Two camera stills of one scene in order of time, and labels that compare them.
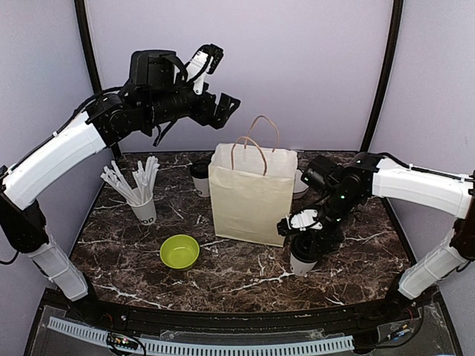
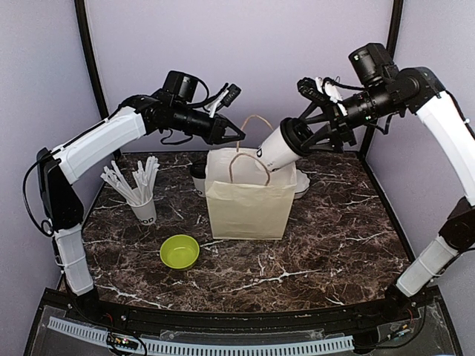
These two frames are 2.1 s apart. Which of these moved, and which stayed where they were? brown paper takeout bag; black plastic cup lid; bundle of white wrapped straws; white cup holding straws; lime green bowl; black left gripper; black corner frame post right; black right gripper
Moved: brown paper takeout bag; black right gripper; black left gripper; black plastic cup lid
Stayed: lime green bowl; black corner frame post right; white cup holding straws; bundle of white wrapped straws
